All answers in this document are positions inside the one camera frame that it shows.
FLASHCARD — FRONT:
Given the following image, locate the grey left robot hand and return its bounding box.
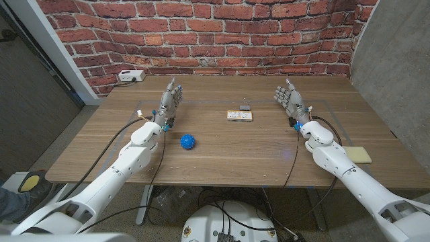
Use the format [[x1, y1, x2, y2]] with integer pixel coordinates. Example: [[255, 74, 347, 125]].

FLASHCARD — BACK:
[[153, 77, 184, 128]]

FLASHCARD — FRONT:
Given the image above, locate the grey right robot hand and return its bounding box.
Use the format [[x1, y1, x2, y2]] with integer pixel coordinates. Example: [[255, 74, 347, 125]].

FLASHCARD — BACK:
[[273, 78, 312, 127]]

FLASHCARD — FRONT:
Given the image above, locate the blue spiky stress ball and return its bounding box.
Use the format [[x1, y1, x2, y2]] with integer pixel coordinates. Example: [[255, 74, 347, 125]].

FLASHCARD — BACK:
[[179, 134, 196, 151]]

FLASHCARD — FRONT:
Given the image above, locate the white power strip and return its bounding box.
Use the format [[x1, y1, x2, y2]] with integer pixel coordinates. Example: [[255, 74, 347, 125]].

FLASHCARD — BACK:
[[118, 69, 146, 83]]

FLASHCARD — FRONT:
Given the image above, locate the pale yellow sponge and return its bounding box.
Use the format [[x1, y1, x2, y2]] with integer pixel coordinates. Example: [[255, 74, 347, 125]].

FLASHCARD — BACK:
[[342, 145, 373, 165]]

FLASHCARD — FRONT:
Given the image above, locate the red brick printed backdrop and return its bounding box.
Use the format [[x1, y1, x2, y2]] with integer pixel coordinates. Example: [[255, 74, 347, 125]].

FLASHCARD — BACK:
[[36, 0, 379, 98]]

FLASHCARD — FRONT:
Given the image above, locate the clear plastic bag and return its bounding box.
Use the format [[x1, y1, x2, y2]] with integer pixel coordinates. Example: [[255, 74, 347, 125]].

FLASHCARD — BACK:
[[155, 186, 202, 219]]

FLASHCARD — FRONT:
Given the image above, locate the grey metal table leg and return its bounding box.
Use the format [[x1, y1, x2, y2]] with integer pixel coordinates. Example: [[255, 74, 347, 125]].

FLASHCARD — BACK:
[[135, 184, 155, 226], [306, 188, 327, 232]]

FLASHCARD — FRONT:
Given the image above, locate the white robot torso base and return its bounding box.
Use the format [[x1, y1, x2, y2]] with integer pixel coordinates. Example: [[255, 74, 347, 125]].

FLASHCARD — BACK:
[[181, 200, 279, 242]]

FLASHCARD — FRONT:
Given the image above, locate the yellow black foot pedal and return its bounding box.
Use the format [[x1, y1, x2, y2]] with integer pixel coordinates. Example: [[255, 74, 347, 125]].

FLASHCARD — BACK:
[[17, 170, 46, 194]]

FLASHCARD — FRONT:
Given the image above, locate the person leg in jeans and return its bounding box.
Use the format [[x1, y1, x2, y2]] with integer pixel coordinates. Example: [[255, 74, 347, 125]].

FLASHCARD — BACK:
[[0, 174, 56, 223]]

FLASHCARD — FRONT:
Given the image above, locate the black power strip cable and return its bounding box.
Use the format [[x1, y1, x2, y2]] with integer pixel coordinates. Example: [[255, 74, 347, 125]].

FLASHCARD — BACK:
[[114, 77, 138, 87]]

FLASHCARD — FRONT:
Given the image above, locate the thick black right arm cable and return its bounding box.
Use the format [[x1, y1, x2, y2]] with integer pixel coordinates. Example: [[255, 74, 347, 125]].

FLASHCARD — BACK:
[[268, 116, 343, 229]]

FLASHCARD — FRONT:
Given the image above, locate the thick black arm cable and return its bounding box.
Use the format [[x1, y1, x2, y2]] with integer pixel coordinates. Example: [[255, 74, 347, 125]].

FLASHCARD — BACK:
[[268, 116, 343, 229], [60, 116, 155, 202]]

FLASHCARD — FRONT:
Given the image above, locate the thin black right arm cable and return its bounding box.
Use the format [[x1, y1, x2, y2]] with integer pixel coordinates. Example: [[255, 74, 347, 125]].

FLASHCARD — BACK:
[[283, 130, 300, 188]]

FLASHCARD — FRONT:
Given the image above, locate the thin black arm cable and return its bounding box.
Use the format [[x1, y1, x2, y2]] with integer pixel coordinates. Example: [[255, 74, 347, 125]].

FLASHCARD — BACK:
[[283, 130, 300, 188], [77, 132, 167, 233]]

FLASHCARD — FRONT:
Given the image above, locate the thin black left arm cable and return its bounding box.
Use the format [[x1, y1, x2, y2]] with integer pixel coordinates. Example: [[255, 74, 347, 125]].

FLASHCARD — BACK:
[[77, 132, 167, 233]]

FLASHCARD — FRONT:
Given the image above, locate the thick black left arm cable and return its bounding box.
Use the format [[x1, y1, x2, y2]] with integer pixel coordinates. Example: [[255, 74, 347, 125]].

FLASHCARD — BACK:
[[60, 116, 155, 202]]

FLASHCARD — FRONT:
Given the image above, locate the white door frame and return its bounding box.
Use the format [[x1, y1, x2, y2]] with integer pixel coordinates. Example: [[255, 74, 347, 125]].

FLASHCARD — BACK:
[[5, 0, 101, 106]]

